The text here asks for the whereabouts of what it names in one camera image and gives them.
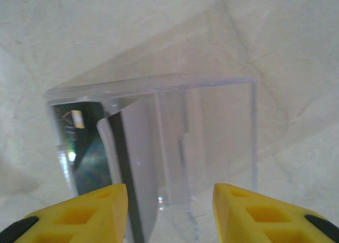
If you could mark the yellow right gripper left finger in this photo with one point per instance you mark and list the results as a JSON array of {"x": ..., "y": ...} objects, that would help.
[{"x": 79, "y": 219}]

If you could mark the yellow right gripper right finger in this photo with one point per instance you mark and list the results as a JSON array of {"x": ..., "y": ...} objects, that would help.
[{"x": 259, "y": 219}]

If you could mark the shiny credit card with chip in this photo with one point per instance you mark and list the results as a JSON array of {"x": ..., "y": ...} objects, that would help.
[{"x": 87, "y": 161}]

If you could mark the white credit card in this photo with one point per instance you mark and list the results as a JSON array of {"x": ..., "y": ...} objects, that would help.
[{"x": 137, "y": 161}]

